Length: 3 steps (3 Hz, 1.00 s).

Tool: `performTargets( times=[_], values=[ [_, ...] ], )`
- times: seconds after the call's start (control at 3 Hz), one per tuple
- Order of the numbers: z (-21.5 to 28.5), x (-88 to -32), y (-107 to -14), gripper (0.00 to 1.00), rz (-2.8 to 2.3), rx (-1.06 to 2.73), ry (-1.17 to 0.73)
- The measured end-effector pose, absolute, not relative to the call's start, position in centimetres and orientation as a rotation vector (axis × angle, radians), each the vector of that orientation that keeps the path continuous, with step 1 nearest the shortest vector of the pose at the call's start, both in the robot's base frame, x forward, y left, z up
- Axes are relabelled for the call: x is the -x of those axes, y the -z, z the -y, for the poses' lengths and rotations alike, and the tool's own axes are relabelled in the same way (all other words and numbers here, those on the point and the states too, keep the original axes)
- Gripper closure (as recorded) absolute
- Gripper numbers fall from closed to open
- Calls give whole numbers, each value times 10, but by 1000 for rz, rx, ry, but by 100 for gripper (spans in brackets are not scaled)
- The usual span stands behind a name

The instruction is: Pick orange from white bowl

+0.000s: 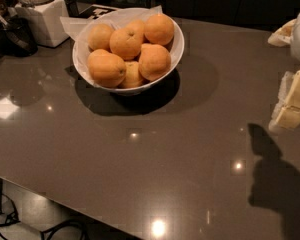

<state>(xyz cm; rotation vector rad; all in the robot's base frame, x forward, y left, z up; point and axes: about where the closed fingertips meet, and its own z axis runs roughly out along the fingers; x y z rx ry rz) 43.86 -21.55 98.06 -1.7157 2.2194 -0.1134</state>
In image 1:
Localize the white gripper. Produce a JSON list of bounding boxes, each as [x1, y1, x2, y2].
[[268, 13, 300, 131]]

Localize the white ceramic bowl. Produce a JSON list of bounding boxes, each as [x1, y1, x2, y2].
[[72, 6, 185, 96]]

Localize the orange front right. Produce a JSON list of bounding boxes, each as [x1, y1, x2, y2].
[[139, 43, 171, 82]]

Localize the orange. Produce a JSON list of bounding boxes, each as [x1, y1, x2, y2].
[[139, 43, 171, 82], [119, 61, 146, 89], [109, 27, 144, 60], [88, 24, 114, 50], [144, 14, 174, 45], [126, 19, 145, 34], [87, 49, 126, 88]]

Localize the orange back right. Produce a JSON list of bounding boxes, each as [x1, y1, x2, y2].
[[144, 14, 174, 45]]

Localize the orange bottom middle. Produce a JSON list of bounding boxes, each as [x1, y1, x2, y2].
[[119, 61, 146, 89]]

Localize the orange back middle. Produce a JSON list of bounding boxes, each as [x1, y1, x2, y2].
[[126, 19, 145, 34]]

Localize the orange centre top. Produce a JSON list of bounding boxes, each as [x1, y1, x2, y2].
[[109, 27, 144, 60]]

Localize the orange front left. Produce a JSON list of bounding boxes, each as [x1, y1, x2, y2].
[[87, 49, 126, 88]]

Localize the orange back left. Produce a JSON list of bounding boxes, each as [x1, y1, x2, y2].
[[88, 24, 114, 50]]

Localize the black white marker tag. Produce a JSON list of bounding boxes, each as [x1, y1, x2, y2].
[[79, 4, 117, 19]]

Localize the white paper liner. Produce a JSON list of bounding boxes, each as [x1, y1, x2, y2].
[[60, 5, 162, 40]]

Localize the white square jar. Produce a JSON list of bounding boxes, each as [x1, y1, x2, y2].
[[15, 0, 68, 48]]

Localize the black round pot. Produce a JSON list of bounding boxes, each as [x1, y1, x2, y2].
[[0, 17, 38, 58]]

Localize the black floor cables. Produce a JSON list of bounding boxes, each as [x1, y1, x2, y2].
[[0, 180, 91, 240]]

